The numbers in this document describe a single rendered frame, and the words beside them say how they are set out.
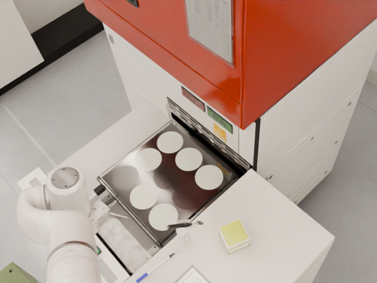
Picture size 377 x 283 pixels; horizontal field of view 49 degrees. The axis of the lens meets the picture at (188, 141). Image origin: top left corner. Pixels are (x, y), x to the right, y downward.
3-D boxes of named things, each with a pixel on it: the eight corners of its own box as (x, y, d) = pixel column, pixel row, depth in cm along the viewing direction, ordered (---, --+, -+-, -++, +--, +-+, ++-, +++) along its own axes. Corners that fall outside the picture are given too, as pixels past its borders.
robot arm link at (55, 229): (10, 301, 74) (23, 214, 101) (102, 279, 77) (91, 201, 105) (-2, 260, 70) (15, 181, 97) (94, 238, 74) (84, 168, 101)
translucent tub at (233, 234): (239, 226, 131) (239, 217, 126) (250, 247, 127) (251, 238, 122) (217, 234, 130) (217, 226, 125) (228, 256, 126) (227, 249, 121)
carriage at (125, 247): (94, 194, 156) (92, 190, 153) (156, 264, 139) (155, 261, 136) (77, 208, 153) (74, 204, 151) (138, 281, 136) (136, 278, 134)
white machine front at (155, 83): (124, 73, 193) (101, 1, 160) (255, 183, 155) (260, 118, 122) (119, 77, 192) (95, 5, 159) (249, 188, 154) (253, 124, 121)
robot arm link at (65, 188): (53, 228, 99) (92, 220, 101) (42, 197, 89) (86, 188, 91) (50, 200, 104) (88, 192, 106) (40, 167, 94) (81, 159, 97)
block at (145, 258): (148, 254, 138) (147, 251, 135) (155, 261, 136) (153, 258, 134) (129, 270, 135) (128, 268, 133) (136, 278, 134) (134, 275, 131)
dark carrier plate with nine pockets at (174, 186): (171, 123, 165) (171, 123, 165) (234, 177, 149) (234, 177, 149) (101, 178, 154) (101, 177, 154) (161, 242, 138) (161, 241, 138)
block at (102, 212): (106, 206, 149) (104, 202, 147) (111, 212, 148) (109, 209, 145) (88, 220, 147) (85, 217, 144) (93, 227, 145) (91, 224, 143)
